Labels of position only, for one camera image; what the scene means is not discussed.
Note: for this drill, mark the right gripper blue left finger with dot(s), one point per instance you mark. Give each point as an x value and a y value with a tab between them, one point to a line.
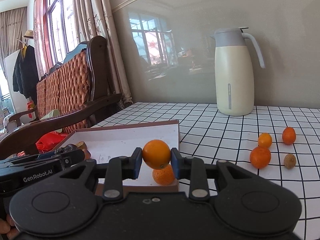
119	169

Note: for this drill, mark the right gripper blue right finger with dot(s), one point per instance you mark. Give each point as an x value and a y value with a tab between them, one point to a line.
194	170

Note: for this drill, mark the large orange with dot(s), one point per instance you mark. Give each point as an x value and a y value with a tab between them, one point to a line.
164	176

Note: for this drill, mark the small orange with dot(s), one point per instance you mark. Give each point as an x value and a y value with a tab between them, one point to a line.
265	140
156	154

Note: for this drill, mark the large orange tangerine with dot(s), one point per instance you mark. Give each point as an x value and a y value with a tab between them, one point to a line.
260	157

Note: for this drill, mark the brown kiwi fruit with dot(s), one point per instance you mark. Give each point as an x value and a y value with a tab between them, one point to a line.
289	161

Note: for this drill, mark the dark mangosteen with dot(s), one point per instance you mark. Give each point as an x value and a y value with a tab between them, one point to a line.
66	149

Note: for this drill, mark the person's hand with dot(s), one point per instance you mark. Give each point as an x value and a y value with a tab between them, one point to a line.
8	228

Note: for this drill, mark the brown cardboard box tray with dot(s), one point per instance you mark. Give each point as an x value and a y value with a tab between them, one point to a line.
105	143

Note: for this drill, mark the red cloth on sofa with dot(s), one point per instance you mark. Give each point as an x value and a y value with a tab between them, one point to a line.
48	141

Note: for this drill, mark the pale green rolled paper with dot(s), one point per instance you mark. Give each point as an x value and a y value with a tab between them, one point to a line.
52	114

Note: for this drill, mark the wooden sofa orange tufted cushion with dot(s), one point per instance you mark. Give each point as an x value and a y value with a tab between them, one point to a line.
81	89

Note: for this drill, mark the cream thermos jug grey lid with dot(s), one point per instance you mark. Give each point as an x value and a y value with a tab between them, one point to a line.
234	78

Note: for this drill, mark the black jacket on rack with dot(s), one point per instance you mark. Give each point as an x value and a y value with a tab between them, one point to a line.
27	74

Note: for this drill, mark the white black grid tablecloth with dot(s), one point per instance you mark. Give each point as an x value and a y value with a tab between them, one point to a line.
208	134

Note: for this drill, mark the straw hat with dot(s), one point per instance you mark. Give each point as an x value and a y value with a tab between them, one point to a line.
29	34

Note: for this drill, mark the window with red frame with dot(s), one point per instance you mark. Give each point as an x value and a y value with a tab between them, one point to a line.
54	32

